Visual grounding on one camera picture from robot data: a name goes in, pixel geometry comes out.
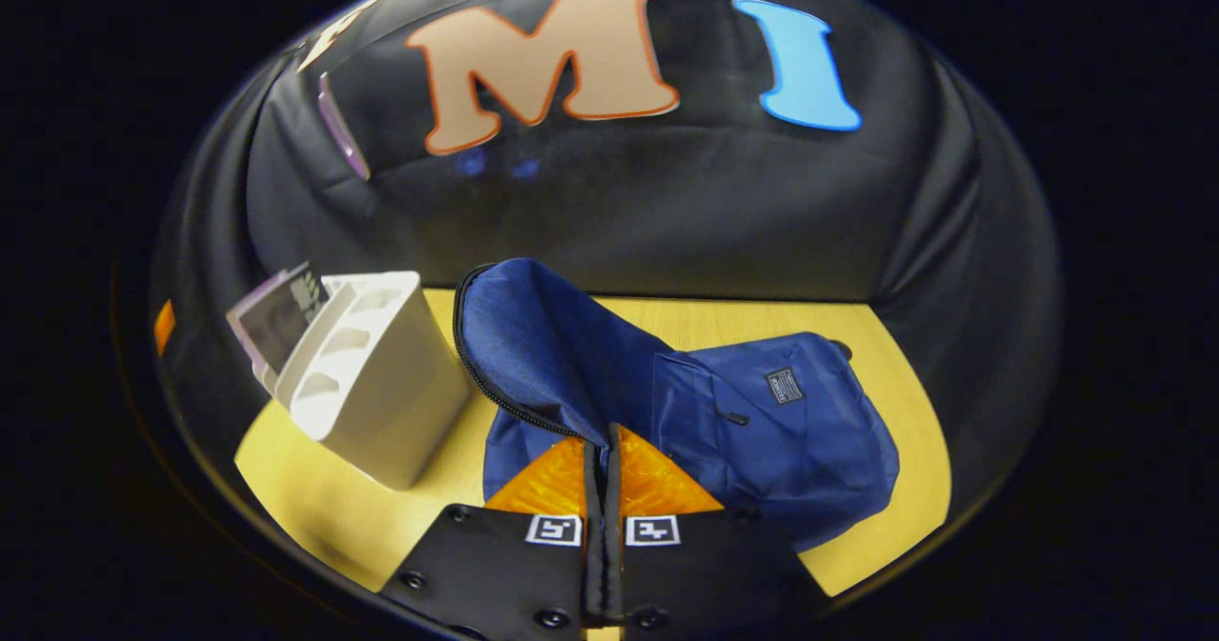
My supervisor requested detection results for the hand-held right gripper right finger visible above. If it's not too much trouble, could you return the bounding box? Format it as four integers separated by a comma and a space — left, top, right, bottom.
607, 422, 831, 641

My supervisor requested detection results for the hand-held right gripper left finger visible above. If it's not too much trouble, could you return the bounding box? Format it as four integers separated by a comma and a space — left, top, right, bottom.
381, 422, 608, 641

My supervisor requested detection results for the pink book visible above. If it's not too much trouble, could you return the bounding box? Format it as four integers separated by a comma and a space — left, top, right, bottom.
227, 262, 310, 394

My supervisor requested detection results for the blue schoolbag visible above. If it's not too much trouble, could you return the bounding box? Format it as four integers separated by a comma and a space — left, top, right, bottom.
452, 258, 901, 553

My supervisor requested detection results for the white bookshelf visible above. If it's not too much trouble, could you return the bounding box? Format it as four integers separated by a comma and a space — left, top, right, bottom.
274, 271, 472, 491

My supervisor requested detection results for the black backdrop cloth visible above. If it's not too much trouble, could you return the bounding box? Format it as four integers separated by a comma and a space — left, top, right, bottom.
152, 0, 1063, 566

